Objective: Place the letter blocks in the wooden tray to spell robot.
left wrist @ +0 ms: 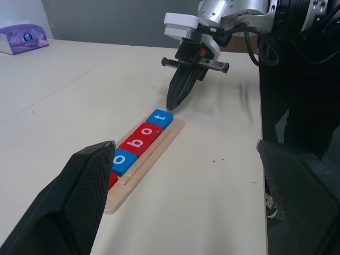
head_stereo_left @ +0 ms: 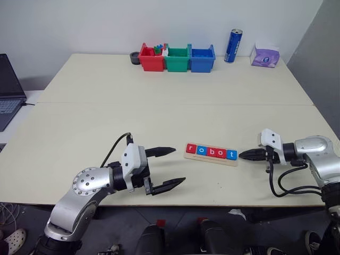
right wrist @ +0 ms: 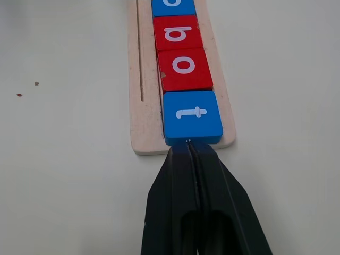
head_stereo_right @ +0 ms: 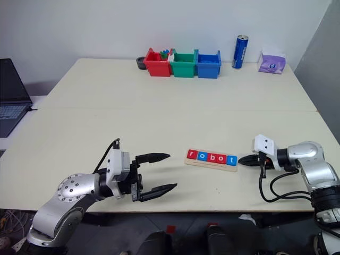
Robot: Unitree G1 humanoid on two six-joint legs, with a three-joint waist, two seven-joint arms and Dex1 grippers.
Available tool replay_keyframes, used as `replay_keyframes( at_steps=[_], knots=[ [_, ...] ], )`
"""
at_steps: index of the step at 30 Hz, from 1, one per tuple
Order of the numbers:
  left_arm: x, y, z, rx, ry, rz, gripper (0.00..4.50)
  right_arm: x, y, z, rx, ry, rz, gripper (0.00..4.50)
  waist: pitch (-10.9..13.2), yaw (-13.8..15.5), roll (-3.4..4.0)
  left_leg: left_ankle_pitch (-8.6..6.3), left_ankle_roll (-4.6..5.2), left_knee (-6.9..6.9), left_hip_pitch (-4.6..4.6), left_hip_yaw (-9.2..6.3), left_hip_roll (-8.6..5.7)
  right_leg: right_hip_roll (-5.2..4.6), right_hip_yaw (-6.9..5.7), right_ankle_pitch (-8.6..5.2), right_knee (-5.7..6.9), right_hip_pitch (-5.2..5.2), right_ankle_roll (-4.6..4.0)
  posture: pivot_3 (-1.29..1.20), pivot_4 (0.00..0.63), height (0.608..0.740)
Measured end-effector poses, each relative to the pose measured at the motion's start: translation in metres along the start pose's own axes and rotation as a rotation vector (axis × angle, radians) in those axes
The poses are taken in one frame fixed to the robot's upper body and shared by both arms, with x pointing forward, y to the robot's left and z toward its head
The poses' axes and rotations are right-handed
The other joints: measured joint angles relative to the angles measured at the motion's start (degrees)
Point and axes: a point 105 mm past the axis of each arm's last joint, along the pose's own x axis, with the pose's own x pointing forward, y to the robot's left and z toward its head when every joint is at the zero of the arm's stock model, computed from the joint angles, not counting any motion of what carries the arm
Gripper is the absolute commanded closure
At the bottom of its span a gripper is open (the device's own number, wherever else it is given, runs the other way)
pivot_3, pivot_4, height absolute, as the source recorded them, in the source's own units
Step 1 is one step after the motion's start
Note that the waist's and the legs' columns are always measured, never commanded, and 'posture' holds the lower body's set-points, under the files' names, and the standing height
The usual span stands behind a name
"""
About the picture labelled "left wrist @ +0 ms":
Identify blue letter o block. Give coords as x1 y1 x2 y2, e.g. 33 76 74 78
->
111 148 139 178

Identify dark clothed leg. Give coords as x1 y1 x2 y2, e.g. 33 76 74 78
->
258 31 340 163

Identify blue letter t block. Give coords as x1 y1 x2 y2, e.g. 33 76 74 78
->
146 108 174 131

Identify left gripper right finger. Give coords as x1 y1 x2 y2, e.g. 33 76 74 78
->
256 139 340 255

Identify brown cardboard box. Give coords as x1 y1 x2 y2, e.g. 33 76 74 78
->
219 35 260 54

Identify wooden letter tray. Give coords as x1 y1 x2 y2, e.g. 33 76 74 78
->
103 118 185 215

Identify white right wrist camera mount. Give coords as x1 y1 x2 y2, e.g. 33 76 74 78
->
163 12 222 61

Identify purple tissue pack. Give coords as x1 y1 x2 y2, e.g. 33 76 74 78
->
0 23 50 56

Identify black shoe white laces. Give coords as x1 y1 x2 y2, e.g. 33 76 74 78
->
265 192 279 219

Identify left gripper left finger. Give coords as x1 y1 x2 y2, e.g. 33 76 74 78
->
0 140 116 255

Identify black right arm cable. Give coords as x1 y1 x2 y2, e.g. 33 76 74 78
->
207 22 281 67

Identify red letter r block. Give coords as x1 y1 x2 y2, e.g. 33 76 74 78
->
108 172 120 191

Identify red letter o block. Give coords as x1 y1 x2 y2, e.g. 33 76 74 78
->
132 122 163 145

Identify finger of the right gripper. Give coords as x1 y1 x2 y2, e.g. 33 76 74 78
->
175 66 200 110
166 64 187 111

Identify red letter b block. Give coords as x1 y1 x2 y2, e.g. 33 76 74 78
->
118 133 154 158

